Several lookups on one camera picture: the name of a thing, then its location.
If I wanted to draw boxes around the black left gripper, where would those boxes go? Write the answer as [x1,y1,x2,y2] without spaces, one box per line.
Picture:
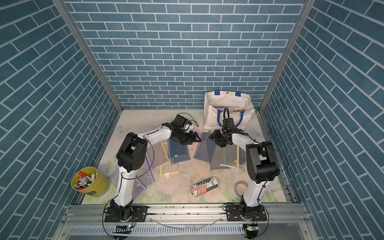
[176,129,202,145]

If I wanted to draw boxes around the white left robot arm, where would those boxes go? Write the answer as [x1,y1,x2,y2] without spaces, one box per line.
[110,114,201,210]

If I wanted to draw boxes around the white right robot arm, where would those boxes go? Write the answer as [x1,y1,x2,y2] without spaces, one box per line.
[209,118,280,210]

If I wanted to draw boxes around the yellow trimmed mesh pouch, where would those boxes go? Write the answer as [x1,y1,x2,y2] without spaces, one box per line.
[210,145,240,171]

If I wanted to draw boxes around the blue mesh pouch centre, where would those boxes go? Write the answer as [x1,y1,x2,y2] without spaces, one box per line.
[168,139,191,165]

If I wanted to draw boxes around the white canvas tote bag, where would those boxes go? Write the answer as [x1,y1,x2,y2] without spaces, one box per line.
[203,91,256,130]

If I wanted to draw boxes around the purple mesh pouch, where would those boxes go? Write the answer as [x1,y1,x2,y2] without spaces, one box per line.
[135,159,154,190]
[108,167,145,200]
[147,142,170,171]

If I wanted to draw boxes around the cream yellow pouch bottom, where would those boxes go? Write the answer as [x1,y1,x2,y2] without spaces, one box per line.
[160,141,179,178]

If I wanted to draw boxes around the purple mesh pouch lower left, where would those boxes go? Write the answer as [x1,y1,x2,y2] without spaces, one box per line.
[135,159,154,190]

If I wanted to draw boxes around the purple mesh pouch bottom left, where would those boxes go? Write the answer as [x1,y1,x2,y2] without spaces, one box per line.
[108,167,145,200]

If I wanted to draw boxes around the brown tape roll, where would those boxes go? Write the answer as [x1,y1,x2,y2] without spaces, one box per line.
[235,181,248,197]

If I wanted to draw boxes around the crushed striped drink can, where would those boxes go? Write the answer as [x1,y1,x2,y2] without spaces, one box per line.
[191,177,219,197]

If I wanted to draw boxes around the yellow bowl with items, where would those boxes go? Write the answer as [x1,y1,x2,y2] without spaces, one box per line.
[71,167,109,197]

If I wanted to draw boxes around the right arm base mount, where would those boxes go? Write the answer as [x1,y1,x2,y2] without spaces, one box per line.
[222,203,267,222]

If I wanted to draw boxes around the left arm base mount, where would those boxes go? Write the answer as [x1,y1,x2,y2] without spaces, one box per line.
[104,205,148,223]

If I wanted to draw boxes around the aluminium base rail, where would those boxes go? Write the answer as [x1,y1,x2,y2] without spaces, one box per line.
[54,203,317,240]

